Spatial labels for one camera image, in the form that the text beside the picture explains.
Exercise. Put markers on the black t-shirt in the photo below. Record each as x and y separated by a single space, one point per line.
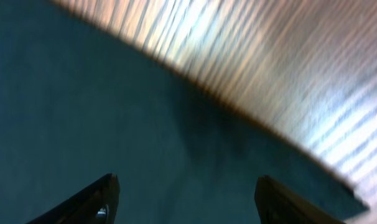
76 104

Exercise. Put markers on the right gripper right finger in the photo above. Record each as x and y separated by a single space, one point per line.
276 204

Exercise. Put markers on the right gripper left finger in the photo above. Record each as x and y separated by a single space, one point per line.
95 204

